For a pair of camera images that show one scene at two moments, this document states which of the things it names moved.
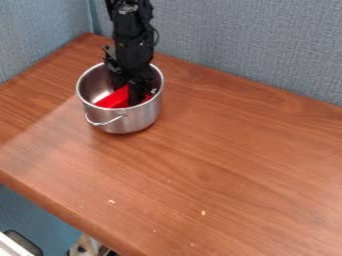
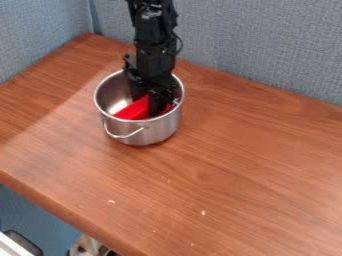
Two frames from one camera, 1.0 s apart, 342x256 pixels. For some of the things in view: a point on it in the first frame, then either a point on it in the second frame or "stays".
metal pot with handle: (96, 82) → (113, 91)
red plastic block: (119, 100) → (139, 109)
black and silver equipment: (16, 245) stays
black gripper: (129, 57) → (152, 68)
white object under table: (87, 247) stays
